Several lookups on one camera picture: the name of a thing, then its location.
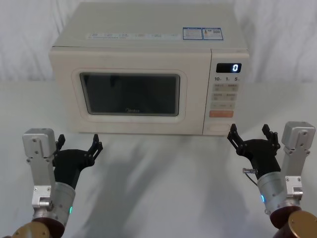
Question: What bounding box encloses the thin dark gripper cable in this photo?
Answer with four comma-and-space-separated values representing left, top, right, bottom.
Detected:
242, 168, 260, 185

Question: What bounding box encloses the white curtain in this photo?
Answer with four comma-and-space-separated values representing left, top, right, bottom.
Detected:
0, 0, 317, 83

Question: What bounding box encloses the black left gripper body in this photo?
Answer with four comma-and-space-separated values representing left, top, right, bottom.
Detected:
52, 149, 95, 190

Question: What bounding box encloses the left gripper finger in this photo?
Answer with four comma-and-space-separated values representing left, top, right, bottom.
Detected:
53, 133, 66, 156
84, 133, 103, 162

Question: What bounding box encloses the cream microwave oven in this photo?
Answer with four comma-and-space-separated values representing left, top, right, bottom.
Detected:
49, 2, 250, 136

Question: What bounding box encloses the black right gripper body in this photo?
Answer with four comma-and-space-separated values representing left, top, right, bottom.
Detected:
236, 138, 282, 180

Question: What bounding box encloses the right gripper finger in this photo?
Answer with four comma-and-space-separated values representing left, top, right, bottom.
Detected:
262, 124, 281, 152
227, 123, 249, 154

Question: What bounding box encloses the white table cloth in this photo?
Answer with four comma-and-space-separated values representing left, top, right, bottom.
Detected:
0, 78, 317, 238

